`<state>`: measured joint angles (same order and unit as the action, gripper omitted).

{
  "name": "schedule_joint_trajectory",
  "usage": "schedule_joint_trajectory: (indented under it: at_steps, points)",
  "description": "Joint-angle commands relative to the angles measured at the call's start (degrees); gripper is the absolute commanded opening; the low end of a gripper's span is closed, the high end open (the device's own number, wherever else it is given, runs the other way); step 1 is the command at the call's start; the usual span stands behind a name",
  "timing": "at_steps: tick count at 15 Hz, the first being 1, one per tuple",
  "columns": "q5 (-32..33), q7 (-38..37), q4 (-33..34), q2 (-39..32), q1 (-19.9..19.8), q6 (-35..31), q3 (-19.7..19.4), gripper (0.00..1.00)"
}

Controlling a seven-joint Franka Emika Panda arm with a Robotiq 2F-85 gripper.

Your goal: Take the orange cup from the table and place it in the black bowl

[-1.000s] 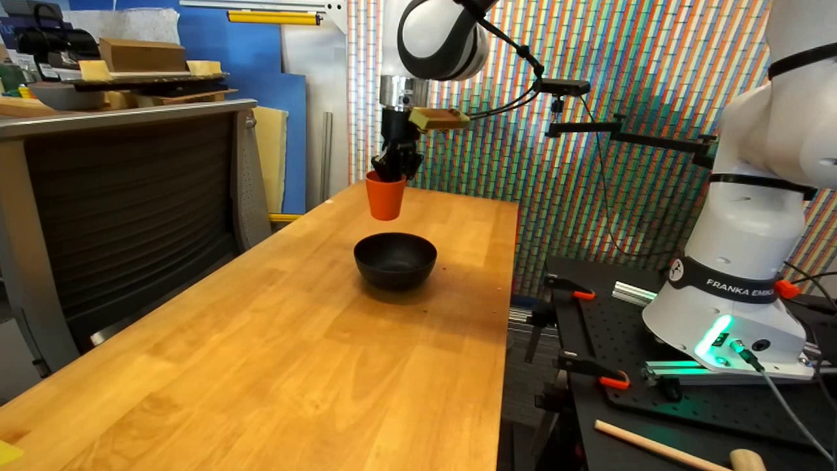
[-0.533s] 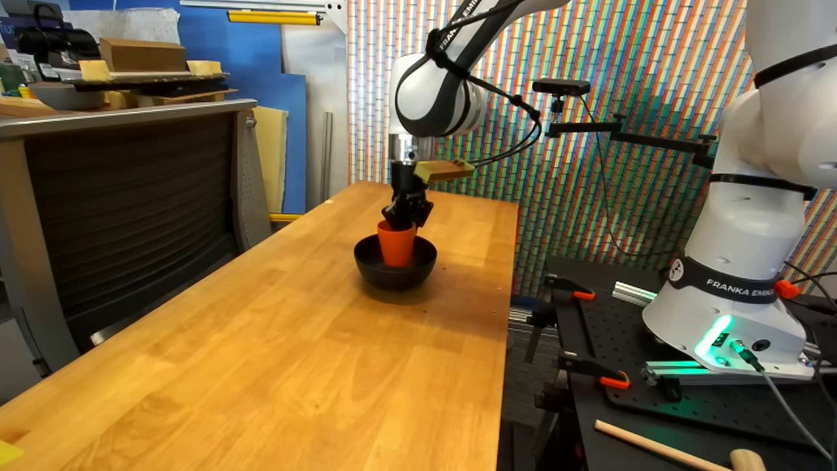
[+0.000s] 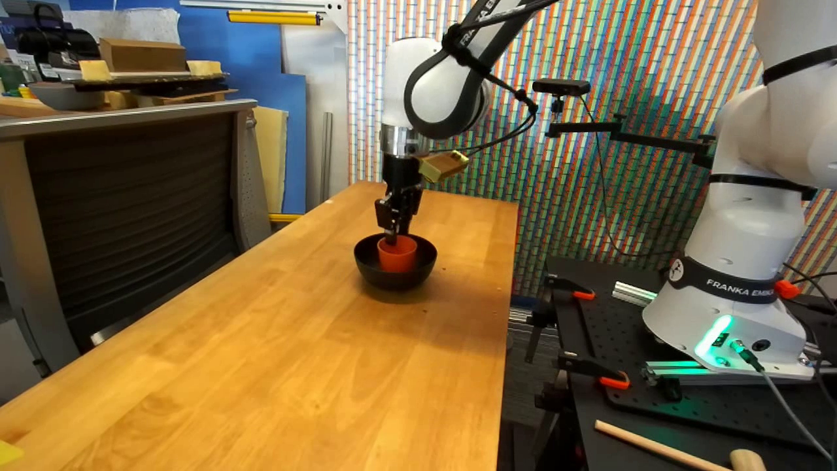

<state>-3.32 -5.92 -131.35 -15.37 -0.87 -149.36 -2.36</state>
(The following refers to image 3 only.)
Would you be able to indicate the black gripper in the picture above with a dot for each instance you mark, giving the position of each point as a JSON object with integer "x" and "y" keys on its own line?
{"x": 405, "y": 179}

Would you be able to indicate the orange plastic cup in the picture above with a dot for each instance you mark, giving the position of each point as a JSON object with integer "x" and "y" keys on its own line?
{"x": 396, "y": 255}

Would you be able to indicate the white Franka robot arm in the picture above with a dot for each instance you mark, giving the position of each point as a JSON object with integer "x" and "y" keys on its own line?
{"x": 761, "y": 174}

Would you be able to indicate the black bowl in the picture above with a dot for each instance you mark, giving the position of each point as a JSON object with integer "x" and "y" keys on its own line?
{"x": 393, "y": 279}

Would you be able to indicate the yellow foam panel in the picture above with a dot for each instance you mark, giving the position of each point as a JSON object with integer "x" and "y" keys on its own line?
{"x": 271, "y": 157}

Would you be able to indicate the yellow bar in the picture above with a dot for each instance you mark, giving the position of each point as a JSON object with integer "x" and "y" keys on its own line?
{"x": 275, "y": 17}

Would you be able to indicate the cream foam slab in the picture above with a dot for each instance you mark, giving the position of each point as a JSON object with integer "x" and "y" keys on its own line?
{"x": 206, "y": 68}

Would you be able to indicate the black breadboard robot table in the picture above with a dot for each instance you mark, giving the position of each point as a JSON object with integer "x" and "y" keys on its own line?
{"x": 611, "y": 348}

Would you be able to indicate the grey mesh office chair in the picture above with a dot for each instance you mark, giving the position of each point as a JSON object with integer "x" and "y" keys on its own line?
{"x": 133, "y": 211}

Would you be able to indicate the iridescent striped curtain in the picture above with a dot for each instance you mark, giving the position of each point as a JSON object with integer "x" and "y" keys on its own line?
{"x": 630, "y": 54}

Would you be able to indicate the brown wooden box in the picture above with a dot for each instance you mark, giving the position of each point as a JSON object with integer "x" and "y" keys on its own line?
{"x": 145, "y": 56}

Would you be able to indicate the wooden mallet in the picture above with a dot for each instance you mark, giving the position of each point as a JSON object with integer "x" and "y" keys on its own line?
{"x": 664, "y": 446}

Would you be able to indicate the wrist camera with wooden mount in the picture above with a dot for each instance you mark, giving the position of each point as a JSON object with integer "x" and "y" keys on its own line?
{"x": 445, "y": 166}

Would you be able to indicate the black external camera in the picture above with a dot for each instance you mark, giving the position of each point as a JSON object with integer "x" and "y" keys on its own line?
{"x": 563, "y": 88}

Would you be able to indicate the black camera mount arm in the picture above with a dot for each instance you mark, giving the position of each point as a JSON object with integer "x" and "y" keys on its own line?
{"x": 630, "y": 133}

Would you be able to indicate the silver aluminium rail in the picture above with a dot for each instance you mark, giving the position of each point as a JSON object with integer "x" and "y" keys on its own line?
{"x": 631, "y": 294}

